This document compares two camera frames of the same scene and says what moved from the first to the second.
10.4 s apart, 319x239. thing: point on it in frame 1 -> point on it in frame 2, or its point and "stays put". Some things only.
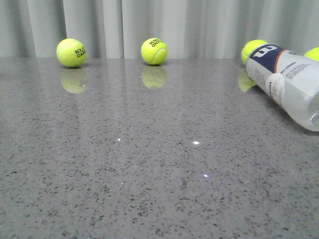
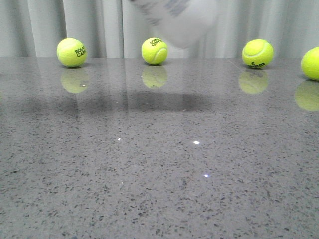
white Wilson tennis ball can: x=291 y=79 -> x=181 y=24
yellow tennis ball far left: x=71 y=53 stays put
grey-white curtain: x=189 y=29 stays put
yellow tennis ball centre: x=154 y=51 stays put
